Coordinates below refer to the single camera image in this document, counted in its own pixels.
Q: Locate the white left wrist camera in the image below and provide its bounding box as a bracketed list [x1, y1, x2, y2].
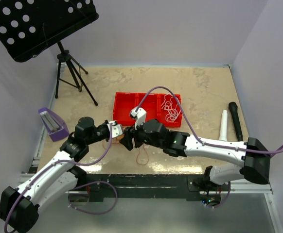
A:
[106, 120, 124, 139]

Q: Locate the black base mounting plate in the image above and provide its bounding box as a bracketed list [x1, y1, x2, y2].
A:
[77, 174, 229, 202]

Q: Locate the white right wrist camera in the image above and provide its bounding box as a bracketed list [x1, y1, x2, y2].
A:
[130, 107, 147, 130]

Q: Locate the red left plastic bin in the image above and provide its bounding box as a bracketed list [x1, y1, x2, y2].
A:
[113, 92, 137, 126]

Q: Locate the black microphone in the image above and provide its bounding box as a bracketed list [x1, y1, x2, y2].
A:
[228, 102, 243, 141]

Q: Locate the red middle plastic bin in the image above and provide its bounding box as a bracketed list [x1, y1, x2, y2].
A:
[134, 93, 159, 121]

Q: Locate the white cable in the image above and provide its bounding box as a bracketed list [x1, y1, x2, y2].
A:
[160, 95, 182, 123]

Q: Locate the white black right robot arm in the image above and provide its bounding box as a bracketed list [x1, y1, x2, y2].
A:
[120, 119, 271, 191]

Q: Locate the white microphone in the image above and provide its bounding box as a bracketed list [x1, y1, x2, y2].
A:
[218, 110, 228, 141]

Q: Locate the red plastic bin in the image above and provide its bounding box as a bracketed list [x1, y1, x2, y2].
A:
[134, 93, 159, 121]
[158, 94, 182, 128]
[113, 92, 137, 126]

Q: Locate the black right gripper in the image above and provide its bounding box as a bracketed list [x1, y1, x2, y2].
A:
[120, 117, 164, 150]

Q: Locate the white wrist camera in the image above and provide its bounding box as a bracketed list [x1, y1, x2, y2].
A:
[130, 107, 147, 130]
[106, 120, 124, 139]

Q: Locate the purple metronome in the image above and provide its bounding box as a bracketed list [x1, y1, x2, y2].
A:
[38, 107, 70, 142]

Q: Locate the red right plastic bin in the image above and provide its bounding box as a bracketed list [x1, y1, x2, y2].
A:
[158, 94, 182, 128]

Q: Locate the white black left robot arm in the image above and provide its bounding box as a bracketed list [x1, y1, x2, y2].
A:
[0, 117, 123, 233]

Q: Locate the aluminium front rail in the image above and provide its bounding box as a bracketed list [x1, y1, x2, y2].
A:
[17, 172, 275, 195]

